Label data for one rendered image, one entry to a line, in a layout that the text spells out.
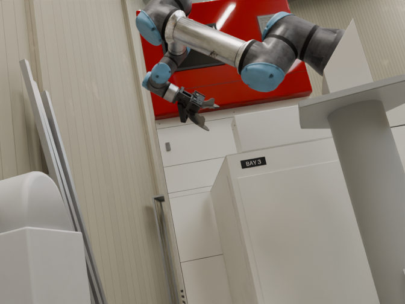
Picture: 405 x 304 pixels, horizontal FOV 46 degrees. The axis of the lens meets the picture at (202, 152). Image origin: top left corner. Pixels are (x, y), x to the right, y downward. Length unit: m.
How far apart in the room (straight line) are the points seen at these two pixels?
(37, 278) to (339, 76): 2.23
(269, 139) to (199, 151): 0.67
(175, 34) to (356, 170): 0.71
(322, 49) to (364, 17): 11.61
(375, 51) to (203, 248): 10.82
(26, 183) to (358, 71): 2.37
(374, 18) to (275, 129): 11.43
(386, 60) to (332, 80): 11.23
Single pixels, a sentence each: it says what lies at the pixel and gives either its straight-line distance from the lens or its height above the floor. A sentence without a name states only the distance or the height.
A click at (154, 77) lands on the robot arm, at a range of 1.95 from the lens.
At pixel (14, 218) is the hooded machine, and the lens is 3.19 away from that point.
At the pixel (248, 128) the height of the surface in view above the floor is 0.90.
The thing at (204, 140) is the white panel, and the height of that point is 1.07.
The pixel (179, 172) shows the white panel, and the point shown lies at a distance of 2.29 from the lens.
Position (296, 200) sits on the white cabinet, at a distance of 1.68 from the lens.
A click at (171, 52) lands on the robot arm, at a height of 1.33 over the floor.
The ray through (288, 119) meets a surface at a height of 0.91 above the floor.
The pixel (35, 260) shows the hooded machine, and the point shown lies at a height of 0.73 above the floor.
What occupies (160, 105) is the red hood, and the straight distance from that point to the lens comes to 2.34.
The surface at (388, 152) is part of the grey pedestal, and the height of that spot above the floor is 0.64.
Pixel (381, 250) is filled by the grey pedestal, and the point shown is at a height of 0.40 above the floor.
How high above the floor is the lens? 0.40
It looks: 15 degrees up
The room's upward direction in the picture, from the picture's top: 12 degrees counter-clockwise
